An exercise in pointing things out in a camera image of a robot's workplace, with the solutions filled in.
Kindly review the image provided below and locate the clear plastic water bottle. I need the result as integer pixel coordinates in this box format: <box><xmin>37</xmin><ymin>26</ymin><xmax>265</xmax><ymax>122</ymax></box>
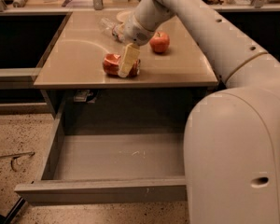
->
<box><xmin>99</xmin><ymin>18</ymin><xmax>125</xmax><ymax>43</ymax></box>

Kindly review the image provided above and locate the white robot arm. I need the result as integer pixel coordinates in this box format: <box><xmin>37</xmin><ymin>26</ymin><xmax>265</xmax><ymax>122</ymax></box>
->
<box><xmin>122</xmin><ymin>0</ymin><xmax>280</xmax><ymax>224</ymax></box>

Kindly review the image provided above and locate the white bowl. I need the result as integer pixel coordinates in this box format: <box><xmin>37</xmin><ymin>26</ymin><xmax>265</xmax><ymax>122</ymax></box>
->
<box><xmin>116</xmin><ymin>10</ymin><xmax>133</xmax><ymax>23</ymax></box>

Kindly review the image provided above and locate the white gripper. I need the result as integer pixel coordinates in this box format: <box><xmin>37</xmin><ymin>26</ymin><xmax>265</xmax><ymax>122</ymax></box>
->
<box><xmin>118</xmin><ymin>13</ymin><xmax>154</xmax><ymax>77</ymax></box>

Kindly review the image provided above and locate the grey cabinet with beige top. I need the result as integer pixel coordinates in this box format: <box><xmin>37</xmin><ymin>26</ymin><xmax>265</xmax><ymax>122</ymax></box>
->
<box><xmin>33</xmin><ymin>8</ymin><xmax>219</xmax><ymax>117</ymax></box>

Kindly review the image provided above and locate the red apple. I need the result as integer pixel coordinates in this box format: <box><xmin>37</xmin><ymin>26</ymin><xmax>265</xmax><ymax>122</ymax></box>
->
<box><xmin>149</xmin><ymin>32</ymin><xmax>170</xmax><ymax>53</ymax></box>

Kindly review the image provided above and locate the open grey top drawer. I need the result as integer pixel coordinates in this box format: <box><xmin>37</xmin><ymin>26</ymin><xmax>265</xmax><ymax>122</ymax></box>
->
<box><xmin>15</xmin><ymin>99</ymin><xmax>189</xmax><ymax>205</ymax></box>

